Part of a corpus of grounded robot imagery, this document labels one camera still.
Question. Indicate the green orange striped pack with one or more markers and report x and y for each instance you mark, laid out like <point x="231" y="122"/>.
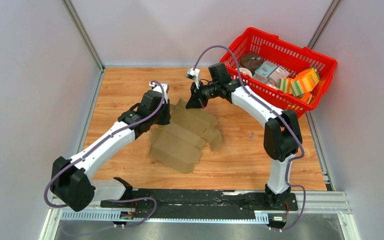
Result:
<point x="284" y="84"/>

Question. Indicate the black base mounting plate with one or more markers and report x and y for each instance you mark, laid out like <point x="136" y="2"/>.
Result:
<point x="193" y="204"/>

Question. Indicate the orange green striped box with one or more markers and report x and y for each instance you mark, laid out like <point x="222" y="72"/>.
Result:
<point x="305" y="81"/>

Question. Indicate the red plastic basket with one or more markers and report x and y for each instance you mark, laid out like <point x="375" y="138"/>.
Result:
<point x="295" y="59"/>

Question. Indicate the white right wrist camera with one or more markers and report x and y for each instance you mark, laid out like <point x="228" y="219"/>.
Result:
<point x="194" y="74"/>

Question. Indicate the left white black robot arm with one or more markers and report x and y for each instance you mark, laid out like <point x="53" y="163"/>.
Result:
<point x="72" y="179"/>

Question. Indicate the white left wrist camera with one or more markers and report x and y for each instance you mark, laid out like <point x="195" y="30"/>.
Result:
<point x="162" y="88"/>

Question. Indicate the aluminium frame corner post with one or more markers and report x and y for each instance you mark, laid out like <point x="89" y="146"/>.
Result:
<point x="72" y="12"/>

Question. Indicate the grey white small box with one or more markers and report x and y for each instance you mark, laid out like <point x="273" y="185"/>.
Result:
<point x="278" y="73"/>

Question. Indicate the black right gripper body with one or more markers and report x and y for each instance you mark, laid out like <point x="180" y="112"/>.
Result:
<point x="205" y="92"/>

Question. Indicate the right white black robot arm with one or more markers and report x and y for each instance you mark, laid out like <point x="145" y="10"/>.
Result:
<point x="282" y="133"/>

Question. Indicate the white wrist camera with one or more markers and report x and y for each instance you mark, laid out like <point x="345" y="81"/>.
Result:
<point x="194" y="74"/>
<point x="162" y="88"/>

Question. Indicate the right aluminium corner post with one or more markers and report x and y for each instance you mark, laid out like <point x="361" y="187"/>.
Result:
<point x="324" y="22"/>

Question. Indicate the brown cardboard paper box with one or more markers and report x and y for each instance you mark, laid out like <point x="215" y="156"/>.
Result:
<point x="180" y="144"/>

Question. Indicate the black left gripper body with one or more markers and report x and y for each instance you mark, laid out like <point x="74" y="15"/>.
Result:
<point x="163" y="117"/>

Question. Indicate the brown round packaged item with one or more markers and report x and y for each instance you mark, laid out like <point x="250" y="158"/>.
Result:
<point x="251" y="61"/>

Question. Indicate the teal small box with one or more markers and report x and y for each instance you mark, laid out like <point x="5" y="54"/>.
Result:
<point x="265" y="69"/>

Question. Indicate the white round container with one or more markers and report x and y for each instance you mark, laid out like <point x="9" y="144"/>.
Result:
<point x="246" y="72"/>

